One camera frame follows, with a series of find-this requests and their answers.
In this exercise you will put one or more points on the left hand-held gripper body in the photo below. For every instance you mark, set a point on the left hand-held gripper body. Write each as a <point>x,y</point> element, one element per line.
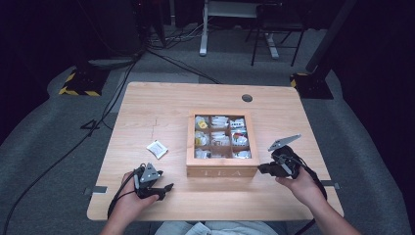
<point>147,182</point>

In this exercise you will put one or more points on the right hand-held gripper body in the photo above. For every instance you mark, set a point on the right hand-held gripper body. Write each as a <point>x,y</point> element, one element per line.
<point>288,163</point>

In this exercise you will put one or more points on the white tea bag packet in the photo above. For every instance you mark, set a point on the white tea bag packet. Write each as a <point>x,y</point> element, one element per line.
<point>157,149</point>

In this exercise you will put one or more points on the wooden tea box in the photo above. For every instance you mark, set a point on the wooden tea box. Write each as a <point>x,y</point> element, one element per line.
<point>221,164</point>

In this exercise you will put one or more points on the person's left hand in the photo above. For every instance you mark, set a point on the person's left hand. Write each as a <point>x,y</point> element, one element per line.
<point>129,204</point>

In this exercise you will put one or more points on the person's right hand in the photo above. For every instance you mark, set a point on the person's right hand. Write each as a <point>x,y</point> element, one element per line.
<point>305,189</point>

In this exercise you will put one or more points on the group of tea bags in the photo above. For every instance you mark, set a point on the group of tea bags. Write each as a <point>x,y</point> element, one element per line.
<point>221,140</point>

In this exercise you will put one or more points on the person's light shirt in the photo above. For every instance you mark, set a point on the person's light shirt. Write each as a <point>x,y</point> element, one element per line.
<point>225,228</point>

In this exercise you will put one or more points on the black stand base striped tape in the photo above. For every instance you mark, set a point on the black stand base striped tape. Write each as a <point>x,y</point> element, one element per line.
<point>83,83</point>
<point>313,86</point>

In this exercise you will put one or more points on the dark slanted stand pole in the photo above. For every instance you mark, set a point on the dark slanted stand pole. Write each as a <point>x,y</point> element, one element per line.
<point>329,36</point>

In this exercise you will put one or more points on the black chair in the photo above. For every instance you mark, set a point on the black chair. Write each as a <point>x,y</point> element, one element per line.
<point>280,23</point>

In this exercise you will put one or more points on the grey table bracket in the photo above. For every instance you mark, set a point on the grey table bracket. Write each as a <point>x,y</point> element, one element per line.
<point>331,184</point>
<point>98,189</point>

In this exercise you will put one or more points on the white desk frame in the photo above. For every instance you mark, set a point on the white desk frame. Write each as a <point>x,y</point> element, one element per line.
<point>204,36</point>

